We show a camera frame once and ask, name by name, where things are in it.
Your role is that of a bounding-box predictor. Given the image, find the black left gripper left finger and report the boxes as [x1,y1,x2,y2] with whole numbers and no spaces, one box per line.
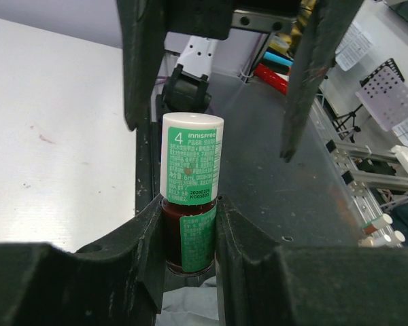
[0,197,165,325]

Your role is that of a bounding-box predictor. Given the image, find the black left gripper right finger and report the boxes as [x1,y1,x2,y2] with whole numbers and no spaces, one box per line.
[215,195,408,325]

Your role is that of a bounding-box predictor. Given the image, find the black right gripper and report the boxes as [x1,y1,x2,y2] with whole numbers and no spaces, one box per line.
[116,0,362,162]

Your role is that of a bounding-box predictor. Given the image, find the nail polish bottle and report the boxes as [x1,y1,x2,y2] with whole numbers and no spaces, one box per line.
[161,198,217,277]

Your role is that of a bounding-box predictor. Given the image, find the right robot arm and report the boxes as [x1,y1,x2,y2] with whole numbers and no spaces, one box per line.
[116,1,362,161]

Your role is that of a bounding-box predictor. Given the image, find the cluttered background workbench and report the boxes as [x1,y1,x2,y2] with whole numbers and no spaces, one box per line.
[251,0,408,247]

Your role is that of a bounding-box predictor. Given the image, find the black mounting base plate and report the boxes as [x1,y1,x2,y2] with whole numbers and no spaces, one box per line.
[209,73,362,247]

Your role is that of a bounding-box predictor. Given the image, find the aluminium rail front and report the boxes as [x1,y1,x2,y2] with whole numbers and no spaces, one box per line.
[311,100,408,247]

